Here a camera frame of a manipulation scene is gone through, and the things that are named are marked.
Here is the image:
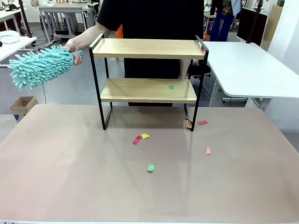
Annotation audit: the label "small white table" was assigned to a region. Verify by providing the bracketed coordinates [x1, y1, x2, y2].
[0, 35, 37, 63]

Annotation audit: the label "person in black clothes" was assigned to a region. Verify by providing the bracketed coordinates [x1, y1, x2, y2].
[96, 0, 205, 107]

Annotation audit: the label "white cloth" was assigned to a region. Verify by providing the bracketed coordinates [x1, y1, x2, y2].
[0, 30, 21, 44]

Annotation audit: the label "large white table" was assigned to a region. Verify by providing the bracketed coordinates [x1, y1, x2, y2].
[202, 41, 299, 110]

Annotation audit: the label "person's left forearm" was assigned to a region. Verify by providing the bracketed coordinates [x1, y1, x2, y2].
[179, 59, 191, 80]

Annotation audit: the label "black office chair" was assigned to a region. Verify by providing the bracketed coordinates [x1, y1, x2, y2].
[186, 59, 212, 80]

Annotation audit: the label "black tripod pole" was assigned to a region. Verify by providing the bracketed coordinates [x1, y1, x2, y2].
[18, 0, 33, 38]

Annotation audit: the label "two-tier wooden shelf black frame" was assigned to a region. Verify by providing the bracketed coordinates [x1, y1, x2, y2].
[88, 33, 209, 133]

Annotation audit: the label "black monitor stand pole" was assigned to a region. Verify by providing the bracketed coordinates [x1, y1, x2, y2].
[246, 0, 263, 44]

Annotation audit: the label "teal microfiber duster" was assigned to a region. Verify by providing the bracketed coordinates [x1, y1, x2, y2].
[8, 45, 84, 91]

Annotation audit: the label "brown cardboard sheet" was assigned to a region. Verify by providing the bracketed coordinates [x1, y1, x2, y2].
[266, 4, 285, 51]

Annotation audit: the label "black monitor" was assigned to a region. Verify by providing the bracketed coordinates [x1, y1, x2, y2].
[236, 7, 269, 47]

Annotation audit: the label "grey frame desk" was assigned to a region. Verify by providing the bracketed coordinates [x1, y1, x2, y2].
[38, 2, 99, 45]

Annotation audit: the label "open cardboard box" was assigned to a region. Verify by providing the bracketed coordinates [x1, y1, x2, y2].
[10, 96, 38, 115]

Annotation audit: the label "person's right hand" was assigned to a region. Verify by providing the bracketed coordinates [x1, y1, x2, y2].
[64, 39, 84, 66]

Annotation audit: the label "person in blue trousers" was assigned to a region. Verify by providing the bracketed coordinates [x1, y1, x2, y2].
[209, 0, 241, 42]

